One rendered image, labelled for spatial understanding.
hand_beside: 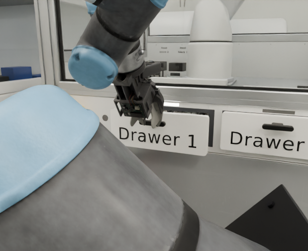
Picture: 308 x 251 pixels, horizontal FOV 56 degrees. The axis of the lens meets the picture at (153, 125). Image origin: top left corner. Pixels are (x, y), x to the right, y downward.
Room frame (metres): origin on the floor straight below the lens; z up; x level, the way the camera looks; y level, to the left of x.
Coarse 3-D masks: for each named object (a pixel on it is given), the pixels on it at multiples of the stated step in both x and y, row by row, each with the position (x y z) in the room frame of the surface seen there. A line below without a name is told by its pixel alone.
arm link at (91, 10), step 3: (87, 3) 0.53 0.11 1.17; (90, 3) 0.52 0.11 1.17; (87, 6) 0.54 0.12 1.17; (90, 6) 0.53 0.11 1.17; (93, 6) 0.52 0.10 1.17; (96, 6) 0.52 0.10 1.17; (90, 9) 0.53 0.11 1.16; (93, 9) 0.53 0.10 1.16; (90, 12) 0.53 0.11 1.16; (93, 12) 0.53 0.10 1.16; (90, 15) 0.55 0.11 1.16; (138, 42) 0.59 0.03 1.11; (135, 45) 0.58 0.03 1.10; (138, 45) 0.59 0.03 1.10; (132, 48) 0.57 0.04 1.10; (135, 48) 0.58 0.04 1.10; (132, 51) 0.57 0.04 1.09
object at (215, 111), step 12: (72, 96) 0.99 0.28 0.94; (84, 96) 0.97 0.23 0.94; (96, 108) 0.96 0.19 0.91; (108, 108) 0.94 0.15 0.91; (120, 108) 0.92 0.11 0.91; (168, 108) 0.87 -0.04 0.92; (180, 108) 0.85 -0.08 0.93; (192, 108) 0.84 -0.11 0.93; (204, 108) 0.83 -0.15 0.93; (216, 108) 0.81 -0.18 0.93; (228, 108) 0.80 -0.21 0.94; (240, 108) 0.79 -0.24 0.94; (252, 108) 0.78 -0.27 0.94; (264, 108) 0.77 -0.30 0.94; (108, 120) 0.94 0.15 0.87; (216, 120) 0.81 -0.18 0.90; (216, 132) 0.81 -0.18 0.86; (216, 144) 0.81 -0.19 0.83; (252, 156) 0.78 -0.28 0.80; (264, 156) 0.76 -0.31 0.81; (276, 156) 0.75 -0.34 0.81
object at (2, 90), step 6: (36, 78) 1.48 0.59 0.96; (0, 84) 1.27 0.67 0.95; (6, 84) 1.29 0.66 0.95; (12, 84) 1.33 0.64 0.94; (18, 84) 1.36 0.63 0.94; (24, 84) 1.39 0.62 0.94; (30, 84) 1.43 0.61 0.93; (36, 84) 1.46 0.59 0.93; (0, 90) 1.26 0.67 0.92; (6, 90) 1.29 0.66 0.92; (12, 90) 1.32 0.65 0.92; (18, 90) 1.35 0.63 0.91; (0, 96) 1.26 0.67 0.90; (6, 96) 1.29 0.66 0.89
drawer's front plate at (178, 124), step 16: (112, 112) 0.83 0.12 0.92; (112, 128) 0.83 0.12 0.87; (128, 128) 0.82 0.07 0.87; (144, 128) 0.80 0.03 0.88; (160, 128) 0.78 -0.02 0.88; (176, 128) 0.76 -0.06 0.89; (192, 128) 0.75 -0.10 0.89; (208, 128) 0.75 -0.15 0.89; (128, 144) 0.82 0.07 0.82; (144, 144) 0.80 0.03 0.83; (160, 144) 0.78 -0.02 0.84; (176, 144) 0.76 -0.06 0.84
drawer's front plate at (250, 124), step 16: (224, 112) 0.79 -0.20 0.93; (240, 112) 0.79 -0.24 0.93; (224, 128) 0.79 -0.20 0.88; (240, 128) 0.77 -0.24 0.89; (256, 128) 0.76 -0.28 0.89; (304, 128) 0.72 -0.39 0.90; (224, 144) 0.79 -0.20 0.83; (240, 144) 0.77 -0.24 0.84; (256, 144) 0.76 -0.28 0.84; (272, 144) 0.74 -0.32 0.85; (304, 144) 0.72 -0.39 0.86
